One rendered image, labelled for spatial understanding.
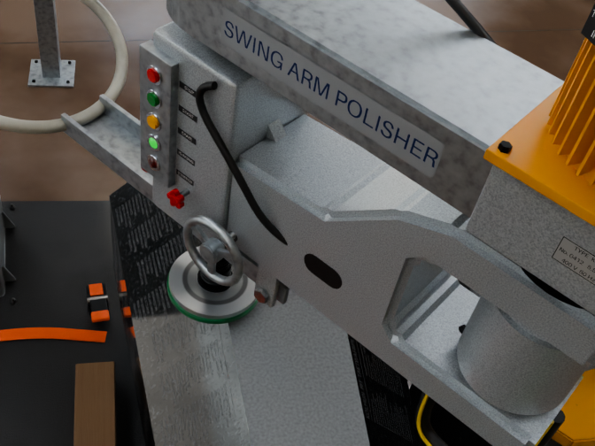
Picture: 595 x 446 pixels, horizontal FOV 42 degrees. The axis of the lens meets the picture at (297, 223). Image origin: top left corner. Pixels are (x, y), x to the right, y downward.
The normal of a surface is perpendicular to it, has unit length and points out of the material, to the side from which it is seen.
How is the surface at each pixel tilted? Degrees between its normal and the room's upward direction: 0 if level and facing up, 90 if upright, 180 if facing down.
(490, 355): 90
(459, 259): 90
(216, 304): 0
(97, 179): 0
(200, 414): 45
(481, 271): 90
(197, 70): 90
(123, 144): 0
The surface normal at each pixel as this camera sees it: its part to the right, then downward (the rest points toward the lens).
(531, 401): -0.03, 0.73
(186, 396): -0.58, -0.43
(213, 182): -0.65, 0.49
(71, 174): 0.14, -0.68
